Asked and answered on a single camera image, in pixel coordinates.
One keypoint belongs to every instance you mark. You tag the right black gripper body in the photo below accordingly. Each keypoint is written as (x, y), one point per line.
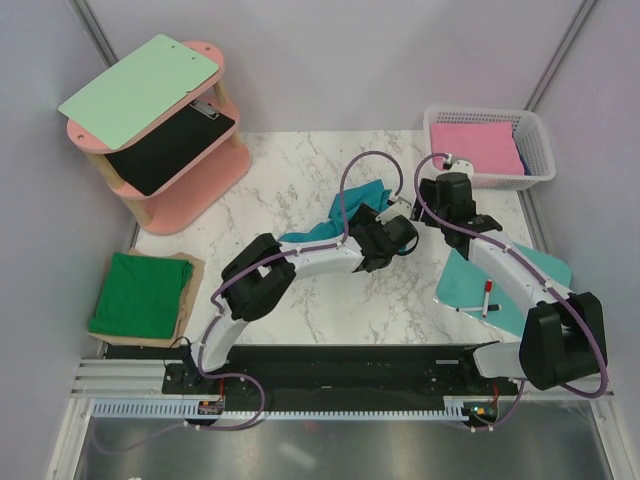
(427, 194)

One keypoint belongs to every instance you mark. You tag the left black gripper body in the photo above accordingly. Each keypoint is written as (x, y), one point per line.
(383, 225)

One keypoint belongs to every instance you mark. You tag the teal t shirt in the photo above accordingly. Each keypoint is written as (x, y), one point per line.
(373, 194)

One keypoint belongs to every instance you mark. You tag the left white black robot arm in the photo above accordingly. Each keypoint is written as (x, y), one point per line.
(254, 282)

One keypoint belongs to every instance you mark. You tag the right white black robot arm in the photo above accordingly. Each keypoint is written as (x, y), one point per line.
(563, 341)

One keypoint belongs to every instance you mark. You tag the pink folded t shirt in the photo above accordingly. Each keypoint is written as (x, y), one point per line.
(490, 147)

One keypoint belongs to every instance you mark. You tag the blue folded cloth in basket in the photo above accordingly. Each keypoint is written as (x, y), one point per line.
(526, 169)

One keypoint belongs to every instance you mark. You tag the turquoise plastic board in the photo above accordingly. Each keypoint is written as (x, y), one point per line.
(462, 285)

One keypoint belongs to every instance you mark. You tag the red capped marker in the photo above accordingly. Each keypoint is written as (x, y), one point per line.
(487, 290)

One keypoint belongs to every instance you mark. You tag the white plastic basket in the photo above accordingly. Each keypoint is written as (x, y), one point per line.
(528, 132)

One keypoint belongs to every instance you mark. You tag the black capped marker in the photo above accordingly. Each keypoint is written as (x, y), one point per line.
(489, 308)

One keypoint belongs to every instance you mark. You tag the pink three-tier wooden shelf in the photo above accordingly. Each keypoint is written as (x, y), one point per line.
(197, 186)

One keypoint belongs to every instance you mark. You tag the black clipboard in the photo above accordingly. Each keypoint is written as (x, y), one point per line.
(158, 157)

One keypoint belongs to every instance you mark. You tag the green folded t shirt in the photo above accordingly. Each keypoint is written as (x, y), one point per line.
(141, 297)

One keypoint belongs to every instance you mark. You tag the light green clipboard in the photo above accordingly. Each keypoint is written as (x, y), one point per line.
(140, 91)

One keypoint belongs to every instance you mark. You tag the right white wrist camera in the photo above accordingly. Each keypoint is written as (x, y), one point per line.
(452, 163)

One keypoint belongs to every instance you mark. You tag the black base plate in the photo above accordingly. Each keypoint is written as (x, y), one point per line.
(324, 375)

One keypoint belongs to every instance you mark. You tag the white slotted cable duct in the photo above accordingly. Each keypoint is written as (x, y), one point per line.
(446, 409)

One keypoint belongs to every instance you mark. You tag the aluminium rail frame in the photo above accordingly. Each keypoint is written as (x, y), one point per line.
(98, 379)

